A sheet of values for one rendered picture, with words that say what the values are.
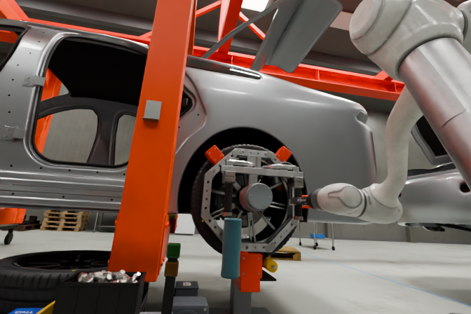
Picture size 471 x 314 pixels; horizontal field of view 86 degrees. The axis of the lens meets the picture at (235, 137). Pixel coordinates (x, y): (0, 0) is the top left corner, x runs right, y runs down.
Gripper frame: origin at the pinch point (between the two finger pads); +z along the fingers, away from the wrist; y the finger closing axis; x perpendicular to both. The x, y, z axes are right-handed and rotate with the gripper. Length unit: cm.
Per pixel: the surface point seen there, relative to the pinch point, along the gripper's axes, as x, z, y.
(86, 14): 541, 577, -395
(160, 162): 10, -16, -64
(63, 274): -33, 4, -97
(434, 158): 93, 198, 319
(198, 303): -42, 2, -43
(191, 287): -40, 15, -46
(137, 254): -22, -16, -67
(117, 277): -26, -31, -70
